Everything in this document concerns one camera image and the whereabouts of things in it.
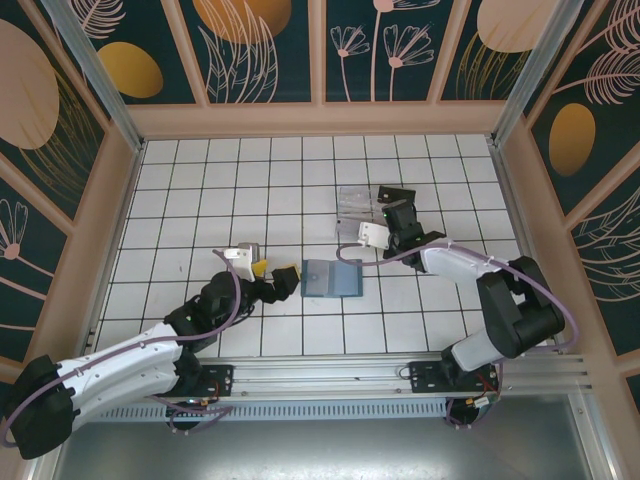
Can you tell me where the aluminium frame post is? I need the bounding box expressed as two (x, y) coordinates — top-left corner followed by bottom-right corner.
(40, 0), (147, 152)
(489, 0), (604, 149)

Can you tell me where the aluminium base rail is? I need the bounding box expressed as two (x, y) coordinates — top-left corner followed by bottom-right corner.
(53, 352), (596, 401)

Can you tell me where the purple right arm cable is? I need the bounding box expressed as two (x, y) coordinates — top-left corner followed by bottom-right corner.
(335, 241), (583, 431)

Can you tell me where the art panel with leaf outlines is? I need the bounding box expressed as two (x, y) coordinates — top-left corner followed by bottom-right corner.
(177, 0), (315, 107)

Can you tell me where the blue leather card holder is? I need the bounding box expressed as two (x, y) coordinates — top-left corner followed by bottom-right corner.
(299, 258), (365, 300)

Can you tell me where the art panel with feather outlines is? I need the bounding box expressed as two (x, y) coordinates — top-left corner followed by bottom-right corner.
(569, 162), (640, 359)

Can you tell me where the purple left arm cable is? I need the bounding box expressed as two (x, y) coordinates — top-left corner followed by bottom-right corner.
(0, 248), (246, 449)

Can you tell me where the grey slotted cable duct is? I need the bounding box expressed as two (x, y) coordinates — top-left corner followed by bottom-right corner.
(113, 399), (450, 422)

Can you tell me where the art panel with pink flowers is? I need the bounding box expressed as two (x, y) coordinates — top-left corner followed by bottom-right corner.
(323, 0), (464, 105)

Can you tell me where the art panel with single flower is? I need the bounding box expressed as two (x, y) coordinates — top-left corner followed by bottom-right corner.
(0, 154), (74, 361)

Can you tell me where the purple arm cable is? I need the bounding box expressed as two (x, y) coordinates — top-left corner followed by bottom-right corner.
(335, 241), (583, 431)
(0, 248), (246, 449)

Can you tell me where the clear acrylic card box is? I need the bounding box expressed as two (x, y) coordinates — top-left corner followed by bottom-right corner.
(333, 184), (418, 240)

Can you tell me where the art panel with gold lines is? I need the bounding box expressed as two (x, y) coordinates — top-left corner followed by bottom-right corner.
(0, 0), (111, 225)

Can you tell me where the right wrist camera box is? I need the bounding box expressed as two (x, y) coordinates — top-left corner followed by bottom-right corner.
(357, 221), (392, 250)

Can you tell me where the grey metal plate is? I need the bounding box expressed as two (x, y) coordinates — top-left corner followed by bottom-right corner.
(47, 394), (599, 480)

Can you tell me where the art panel with pale circle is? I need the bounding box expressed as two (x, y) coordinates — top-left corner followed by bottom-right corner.
(438, 0), (556, 105)

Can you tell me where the art panel with orange oval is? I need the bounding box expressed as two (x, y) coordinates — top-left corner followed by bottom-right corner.
(522, 0), (640, 219)

